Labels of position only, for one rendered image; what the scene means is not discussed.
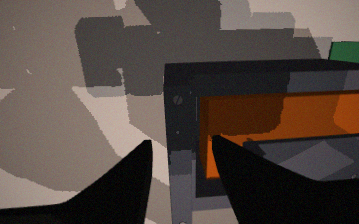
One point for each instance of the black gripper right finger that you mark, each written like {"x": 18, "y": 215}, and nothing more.
{"x": 262, "y": 192}

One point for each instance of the orange l-shaped part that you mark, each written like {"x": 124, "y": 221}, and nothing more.
{"x": 274, "y": 116}

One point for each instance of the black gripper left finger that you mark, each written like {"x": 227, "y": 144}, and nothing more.
{"x": 120, "y": 196}

